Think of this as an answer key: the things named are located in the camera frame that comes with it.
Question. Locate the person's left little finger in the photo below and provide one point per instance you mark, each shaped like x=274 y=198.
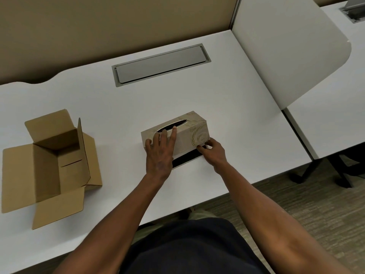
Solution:
x=148 y=145

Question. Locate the person's left middle finger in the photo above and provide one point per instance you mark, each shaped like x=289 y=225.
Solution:
x=164 y=138

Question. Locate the person's olive trousers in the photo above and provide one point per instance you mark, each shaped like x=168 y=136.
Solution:
x=201 y=215

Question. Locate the person's dark shirt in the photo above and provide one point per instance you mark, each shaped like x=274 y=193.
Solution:
x=194 y=248

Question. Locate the person's right thumb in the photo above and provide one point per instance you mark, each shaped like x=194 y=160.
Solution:
x=203 y=151

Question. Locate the white desk divider panel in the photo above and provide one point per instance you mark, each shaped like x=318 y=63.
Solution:
x=285 y=39

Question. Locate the beige patterned tissue box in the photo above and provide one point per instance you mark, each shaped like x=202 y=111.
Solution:
x=194 y=125

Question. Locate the black chair base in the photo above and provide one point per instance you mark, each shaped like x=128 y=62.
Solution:
x=343 y=175

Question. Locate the beige partition panel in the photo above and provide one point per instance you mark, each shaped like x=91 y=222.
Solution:
x=114 y=19

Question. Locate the person's left hand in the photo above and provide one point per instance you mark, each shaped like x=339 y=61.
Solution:
x=159 y=159

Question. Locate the person's right hand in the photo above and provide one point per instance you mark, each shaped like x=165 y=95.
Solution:
x=217 y=155

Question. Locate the person's right forearm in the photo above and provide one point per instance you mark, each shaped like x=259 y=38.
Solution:
x=265 y=222

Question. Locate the open brown cardboard box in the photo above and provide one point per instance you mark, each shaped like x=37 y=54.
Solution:
x=45 y=165

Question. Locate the person's left forearm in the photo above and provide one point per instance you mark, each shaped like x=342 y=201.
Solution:
x=119 y=222

